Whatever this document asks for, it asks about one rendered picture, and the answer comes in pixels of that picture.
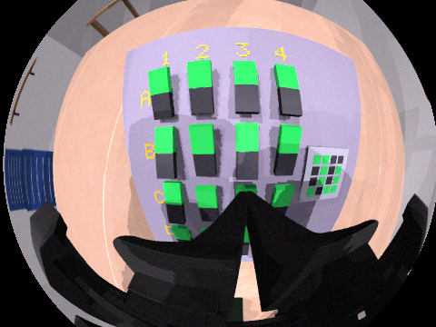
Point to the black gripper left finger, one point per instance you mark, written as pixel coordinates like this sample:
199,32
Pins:
211,260

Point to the lavender switch panel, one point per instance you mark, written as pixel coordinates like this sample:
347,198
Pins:
212,112

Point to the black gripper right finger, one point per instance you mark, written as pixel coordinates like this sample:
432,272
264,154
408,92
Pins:
285,253

